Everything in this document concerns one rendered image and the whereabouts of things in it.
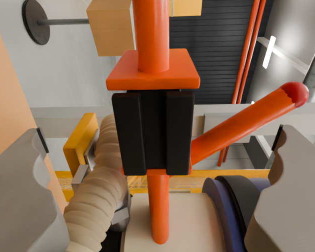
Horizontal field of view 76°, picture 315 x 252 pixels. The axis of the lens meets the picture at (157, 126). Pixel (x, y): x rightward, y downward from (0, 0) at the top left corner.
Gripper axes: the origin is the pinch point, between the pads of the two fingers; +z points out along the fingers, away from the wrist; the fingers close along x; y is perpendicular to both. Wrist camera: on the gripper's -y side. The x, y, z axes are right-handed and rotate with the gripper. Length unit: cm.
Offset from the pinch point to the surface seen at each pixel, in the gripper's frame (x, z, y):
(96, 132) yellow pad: -11.1, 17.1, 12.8
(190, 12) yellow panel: 89, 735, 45
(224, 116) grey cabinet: 37, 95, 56
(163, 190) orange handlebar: 0.2, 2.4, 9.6
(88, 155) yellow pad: -10.8, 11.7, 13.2
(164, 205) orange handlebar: 0.3, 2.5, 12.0
